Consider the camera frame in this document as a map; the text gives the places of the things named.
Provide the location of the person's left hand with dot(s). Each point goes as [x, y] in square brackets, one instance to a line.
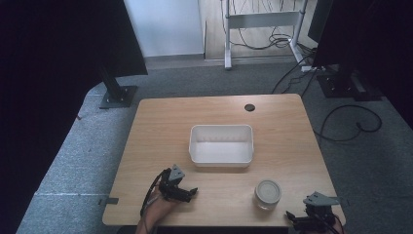
[159, 208]

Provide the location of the white plastic bin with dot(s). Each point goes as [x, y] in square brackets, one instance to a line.
[221, 152]

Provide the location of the black stand base plate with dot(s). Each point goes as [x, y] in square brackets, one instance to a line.
[344, 87]

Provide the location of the white desk frame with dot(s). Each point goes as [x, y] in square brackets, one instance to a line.
[261, 19]

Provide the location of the black stand with base plate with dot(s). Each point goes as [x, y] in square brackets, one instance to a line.
[115, 92]

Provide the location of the glass jar with grey lid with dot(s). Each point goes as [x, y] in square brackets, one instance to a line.
[268, 192]

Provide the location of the grey table edge bracket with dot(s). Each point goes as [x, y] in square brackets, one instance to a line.
[108, 201]

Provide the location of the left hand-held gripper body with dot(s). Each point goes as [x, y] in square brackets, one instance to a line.
[172, 190]

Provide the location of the black monitor panel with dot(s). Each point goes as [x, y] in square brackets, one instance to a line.
[360, 35]

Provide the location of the black curtain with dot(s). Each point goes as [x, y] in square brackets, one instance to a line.
[48, 65]

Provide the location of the white power strip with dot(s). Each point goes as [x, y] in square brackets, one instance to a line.
[310, 68]

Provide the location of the person's right hand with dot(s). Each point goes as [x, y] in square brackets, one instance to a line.
[337, 230]

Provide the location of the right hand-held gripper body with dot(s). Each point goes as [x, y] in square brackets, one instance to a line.
[316, 211]

